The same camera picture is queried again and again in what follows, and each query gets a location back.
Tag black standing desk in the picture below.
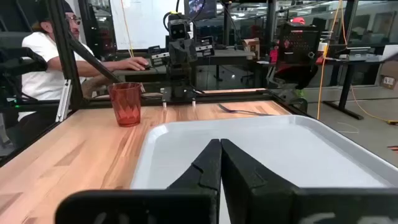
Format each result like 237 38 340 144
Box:
322 46 398 121

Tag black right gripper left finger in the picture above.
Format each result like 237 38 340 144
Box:
167 138 223 192

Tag grey plastic tray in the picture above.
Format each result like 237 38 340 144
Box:
129 114 398 190

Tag person's hand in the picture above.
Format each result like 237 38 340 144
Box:
122 56 150 72

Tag silver aluminium bracket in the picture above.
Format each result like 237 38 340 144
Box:
55 79 73 123

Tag yellow cable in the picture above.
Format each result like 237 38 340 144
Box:
316 0 346 121
120 0 135 58
349 83 398 126

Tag small brown cardboard box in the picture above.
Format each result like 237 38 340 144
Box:
243 37 261 60

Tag grey desk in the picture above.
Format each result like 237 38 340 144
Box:
195 49 256 68
112 65 170 83

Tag white board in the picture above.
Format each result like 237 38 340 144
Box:
109 0 187 51

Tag red translucent plastic cup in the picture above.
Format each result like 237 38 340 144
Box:
107 82 143 128

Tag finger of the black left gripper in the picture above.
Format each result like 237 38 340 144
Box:
170 39 185 65
183 39 198 65

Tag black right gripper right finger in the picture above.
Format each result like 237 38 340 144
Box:
220 138 301 224

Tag blue plastic fork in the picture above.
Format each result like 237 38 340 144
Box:
217 103 274 117

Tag black monitor screen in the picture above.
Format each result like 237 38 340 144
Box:
183 0 218 21

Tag person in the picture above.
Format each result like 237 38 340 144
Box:
17 0 150 123

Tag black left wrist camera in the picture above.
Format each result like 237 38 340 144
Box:
168 19 189 40

